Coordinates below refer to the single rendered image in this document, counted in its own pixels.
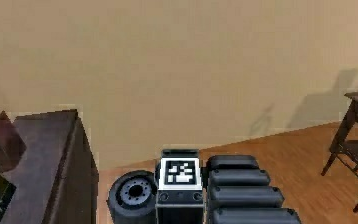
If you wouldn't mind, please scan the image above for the dark reddish brown box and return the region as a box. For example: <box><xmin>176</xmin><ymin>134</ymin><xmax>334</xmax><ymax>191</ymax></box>
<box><xmin>0</xmin><ymin>110</ymin><xmax>28</xmax><ymax>173</ymax></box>

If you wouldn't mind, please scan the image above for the dark brown wooden chair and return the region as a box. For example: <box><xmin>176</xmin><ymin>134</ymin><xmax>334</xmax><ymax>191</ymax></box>
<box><xmin>320</xmin><ymin>78</ymin><xmax>358</xmax><ymax>214</ymax></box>

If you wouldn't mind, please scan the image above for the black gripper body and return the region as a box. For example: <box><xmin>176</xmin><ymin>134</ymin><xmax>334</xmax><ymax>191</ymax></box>
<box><xmin>107</xmin><ymin>169</ymin><xmax>159</xmax><ymax>224</ymax></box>

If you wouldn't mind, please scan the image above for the dark brown wooden cabinet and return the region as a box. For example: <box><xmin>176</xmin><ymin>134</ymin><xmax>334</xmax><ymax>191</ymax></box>
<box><xmin>0</xmin><ymin>109</ymin><xmax>100</xmax><ymax>224</ymax></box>

